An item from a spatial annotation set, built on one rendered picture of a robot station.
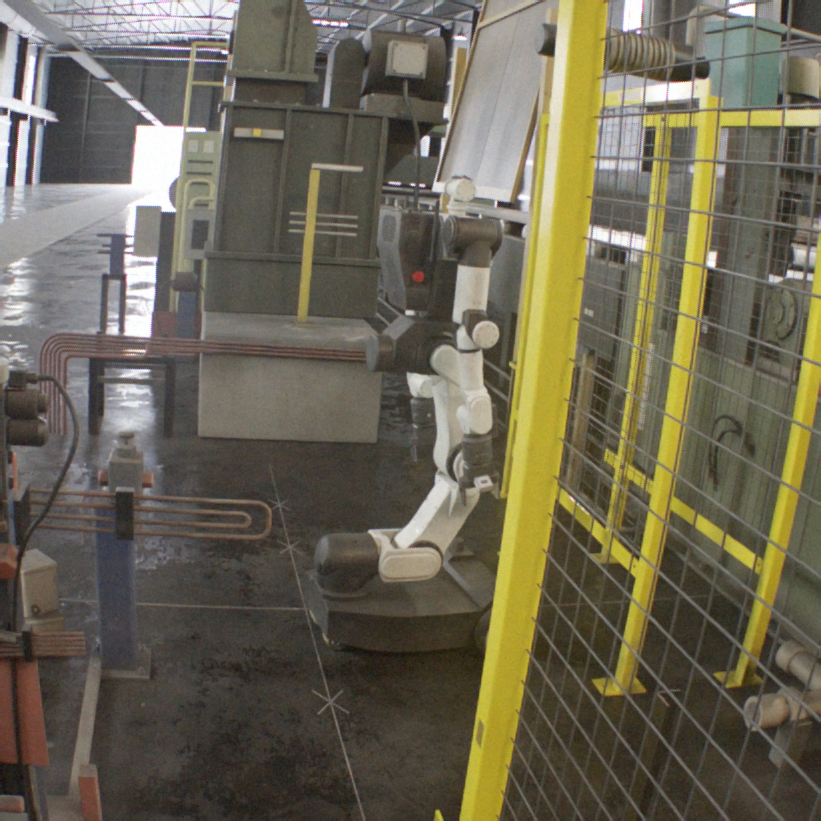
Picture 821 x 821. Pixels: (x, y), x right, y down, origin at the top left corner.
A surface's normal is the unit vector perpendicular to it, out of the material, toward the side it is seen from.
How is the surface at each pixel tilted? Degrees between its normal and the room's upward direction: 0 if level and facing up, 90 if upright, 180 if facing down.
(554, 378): 90
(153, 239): 90
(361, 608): 0
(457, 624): 90
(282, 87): 90
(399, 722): 0
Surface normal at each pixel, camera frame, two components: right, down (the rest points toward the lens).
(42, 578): 0.80, 0.21
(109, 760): 0.10, -0.97
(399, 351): 0.34, 0.24
